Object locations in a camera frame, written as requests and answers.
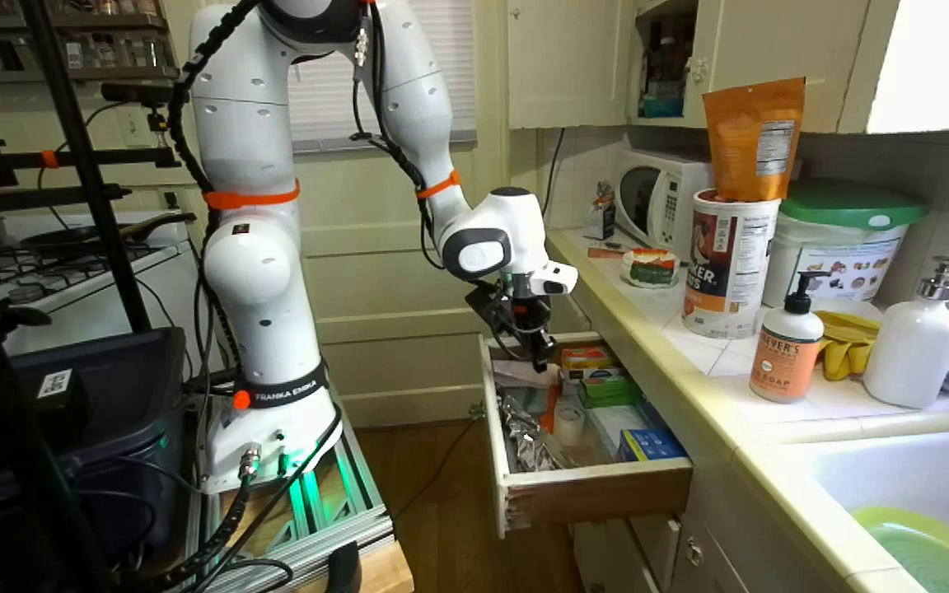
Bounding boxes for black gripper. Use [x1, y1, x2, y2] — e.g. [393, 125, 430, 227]
[463, 275, 559, 377]

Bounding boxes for white drawer with green knob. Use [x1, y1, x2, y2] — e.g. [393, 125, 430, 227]
[473, 330, 697, 542]

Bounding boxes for white base cabinet door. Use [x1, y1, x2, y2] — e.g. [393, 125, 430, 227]
[664, 457, 863, 593]

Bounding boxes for orange red box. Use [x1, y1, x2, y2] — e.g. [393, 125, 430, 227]
[554, 339, 617, 377]

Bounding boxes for crumpled shiny plastic bag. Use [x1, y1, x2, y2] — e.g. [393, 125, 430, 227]
[496, 386, 565, 474]

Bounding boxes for green box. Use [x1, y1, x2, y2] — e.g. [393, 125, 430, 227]
[583, 366, 644, 407]

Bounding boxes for white box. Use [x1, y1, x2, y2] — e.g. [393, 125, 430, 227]
[583, 400, 652, 457]

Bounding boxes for blue box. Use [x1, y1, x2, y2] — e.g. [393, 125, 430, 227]
[617, 423, 689, 465]

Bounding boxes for white microwave oven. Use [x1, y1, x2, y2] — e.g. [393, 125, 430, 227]
[611, 148, 716, 258]

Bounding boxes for cardboard oatmeal canister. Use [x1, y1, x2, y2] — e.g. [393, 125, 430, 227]
[682, 187, 783, 342]

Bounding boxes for soap bottle with orange label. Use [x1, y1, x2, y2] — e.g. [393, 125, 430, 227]
[747, 269, 830, 406]

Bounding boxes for wooden base board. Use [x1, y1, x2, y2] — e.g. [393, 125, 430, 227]
[295, 531, 417, 593]

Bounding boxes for teal bowl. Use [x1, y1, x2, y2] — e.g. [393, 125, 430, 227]
[638, 89, 689, 123]

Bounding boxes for orange snack bag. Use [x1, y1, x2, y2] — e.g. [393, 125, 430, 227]
[700, 75, 811, 209]

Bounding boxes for white window blind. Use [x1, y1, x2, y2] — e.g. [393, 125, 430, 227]
[279, 0, 480, 159]

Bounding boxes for yellow rubber gloves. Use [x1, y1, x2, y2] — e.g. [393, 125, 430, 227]
[818, 308, 883, 386]

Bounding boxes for white bucket with green lid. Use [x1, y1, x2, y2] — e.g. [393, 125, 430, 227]
[765, 177, 933, 308]

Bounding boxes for white pump soap dispenser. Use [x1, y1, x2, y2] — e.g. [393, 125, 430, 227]
[863, 252, 949, 412]

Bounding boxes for white kitchen sink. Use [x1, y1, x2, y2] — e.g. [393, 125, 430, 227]
[790, 426, 949, 593]

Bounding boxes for black storage case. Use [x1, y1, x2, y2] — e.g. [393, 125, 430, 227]
[0, 327, 197, 554]

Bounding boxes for green plastic basin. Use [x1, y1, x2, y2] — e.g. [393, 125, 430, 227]
[849, 505, 949, 593]

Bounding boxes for gas stove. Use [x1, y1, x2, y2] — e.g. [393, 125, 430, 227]
[0, 210, 197, 356]

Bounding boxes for spice jar shelf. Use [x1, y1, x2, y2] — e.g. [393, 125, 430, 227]
[0, 0, 187, 86]

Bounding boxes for black stand pole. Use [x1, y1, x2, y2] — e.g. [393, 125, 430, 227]
[0, 239, 115, 593]

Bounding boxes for black microwave power cord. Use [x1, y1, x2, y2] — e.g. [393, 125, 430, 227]
[537, 125, 565, 209]

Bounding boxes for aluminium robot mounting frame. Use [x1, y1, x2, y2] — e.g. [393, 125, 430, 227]
[182, 406, 401, 593]

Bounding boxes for white wall cabinet door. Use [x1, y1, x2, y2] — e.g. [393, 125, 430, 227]
[505, 0, 638, 131]
[700, 0, 876, 135]

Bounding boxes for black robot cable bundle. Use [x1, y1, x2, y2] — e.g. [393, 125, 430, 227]
[163, 0, 443, 275]

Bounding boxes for white wall cabinet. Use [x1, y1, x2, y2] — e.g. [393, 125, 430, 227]
[505, 0, 949, 139]

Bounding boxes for black camera tripod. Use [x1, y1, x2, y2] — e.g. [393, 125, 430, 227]
[0, 0, 192, 339]

